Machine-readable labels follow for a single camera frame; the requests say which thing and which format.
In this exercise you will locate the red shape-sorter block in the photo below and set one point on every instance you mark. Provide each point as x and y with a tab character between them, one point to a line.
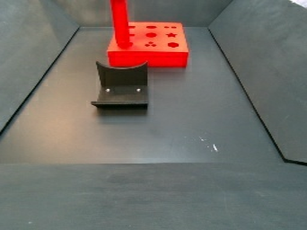
158	44

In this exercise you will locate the black curved holder stand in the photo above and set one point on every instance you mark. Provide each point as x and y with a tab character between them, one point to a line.
123	86

